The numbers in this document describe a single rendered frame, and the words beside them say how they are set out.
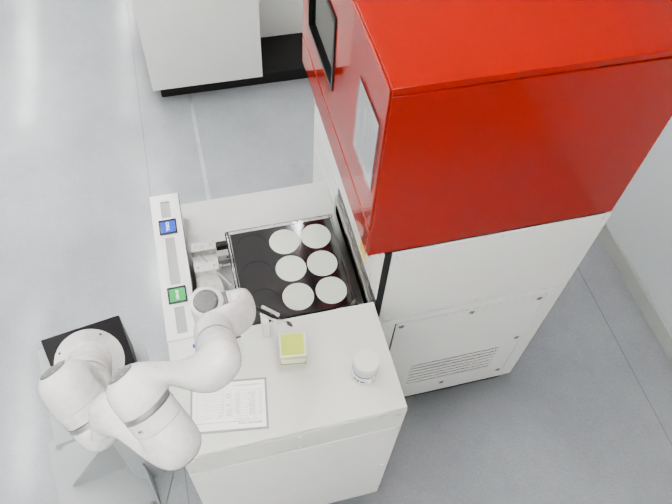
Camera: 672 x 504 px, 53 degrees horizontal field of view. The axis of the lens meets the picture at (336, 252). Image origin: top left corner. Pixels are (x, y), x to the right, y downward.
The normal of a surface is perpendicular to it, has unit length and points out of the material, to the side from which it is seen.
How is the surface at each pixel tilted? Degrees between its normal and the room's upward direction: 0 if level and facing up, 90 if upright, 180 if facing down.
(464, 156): 90
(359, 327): 0
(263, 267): 0
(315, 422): 0
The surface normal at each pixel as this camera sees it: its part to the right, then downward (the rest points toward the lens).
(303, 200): 0.04, -0.56
